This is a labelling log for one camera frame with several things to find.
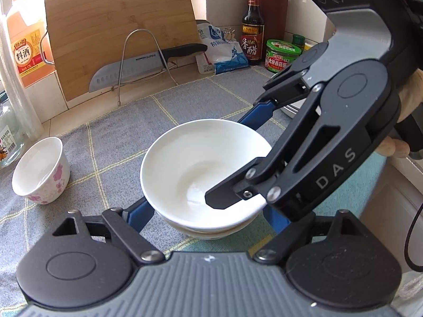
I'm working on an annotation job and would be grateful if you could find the dark red knife block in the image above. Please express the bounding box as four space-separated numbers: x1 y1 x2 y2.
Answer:
259 0 291 51

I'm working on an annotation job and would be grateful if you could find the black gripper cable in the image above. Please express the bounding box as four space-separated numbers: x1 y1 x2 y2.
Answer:
404 201 423 272

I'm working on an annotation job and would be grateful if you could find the person's white jacket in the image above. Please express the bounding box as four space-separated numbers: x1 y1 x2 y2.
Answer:
395 266 423 317

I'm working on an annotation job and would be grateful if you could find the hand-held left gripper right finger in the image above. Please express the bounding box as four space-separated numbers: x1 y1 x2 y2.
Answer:
253 203 361 265

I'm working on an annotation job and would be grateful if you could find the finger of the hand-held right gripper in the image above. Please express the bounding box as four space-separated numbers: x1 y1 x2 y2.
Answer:
205 84 394 222
237 69 318 132

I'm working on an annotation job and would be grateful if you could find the person's right hand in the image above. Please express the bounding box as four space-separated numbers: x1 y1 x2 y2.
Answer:
377 72 423 158

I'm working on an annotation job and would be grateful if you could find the plain white bowl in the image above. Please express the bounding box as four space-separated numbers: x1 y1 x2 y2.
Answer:
140 119 275 233

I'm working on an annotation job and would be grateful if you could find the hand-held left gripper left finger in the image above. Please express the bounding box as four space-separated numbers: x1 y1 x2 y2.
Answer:
53 195 165 265

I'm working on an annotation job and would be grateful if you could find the wooden cutting board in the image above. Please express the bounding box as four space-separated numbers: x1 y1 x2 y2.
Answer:
44 0 196 111

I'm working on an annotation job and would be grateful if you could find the deep white pink-flower bowl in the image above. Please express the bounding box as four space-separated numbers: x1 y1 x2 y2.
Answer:
11 136 71 206

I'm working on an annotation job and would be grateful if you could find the black-handled kitchen knife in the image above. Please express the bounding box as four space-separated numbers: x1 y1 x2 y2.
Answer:
89 43 208 94

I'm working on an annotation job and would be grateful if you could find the orange cooking wine bottle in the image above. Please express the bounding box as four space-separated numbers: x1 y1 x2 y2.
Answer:
0 0 55 88

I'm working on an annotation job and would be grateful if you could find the steel wire rack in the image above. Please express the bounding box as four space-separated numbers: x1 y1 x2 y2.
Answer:
112 29 180 107

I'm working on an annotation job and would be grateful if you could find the white and blue salt bag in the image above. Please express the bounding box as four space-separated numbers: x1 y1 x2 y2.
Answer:
196 20 252 76

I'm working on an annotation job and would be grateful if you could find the wide white pink-flower bowl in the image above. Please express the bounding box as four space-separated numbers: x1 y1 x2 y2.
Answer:
170 220 253 241

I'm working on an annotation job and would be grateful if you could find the green-lid sauce jar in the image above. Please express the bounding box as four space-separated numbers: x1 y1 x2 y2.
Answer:
264 39 303 74

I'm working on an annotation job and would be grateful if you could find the dark vinegar bottle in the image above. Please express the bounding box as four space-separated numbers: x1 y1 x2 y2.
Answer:
241 0 266 66

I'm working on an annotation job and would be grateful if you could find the clear glass jar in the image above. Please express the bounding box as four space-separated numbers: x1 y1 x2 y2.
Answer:
0 91 27 170

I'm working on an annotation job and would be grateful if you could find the teal and grey checked tablecloth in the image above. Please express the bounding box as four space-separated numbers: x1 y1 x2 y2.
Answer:
0 66 389 307

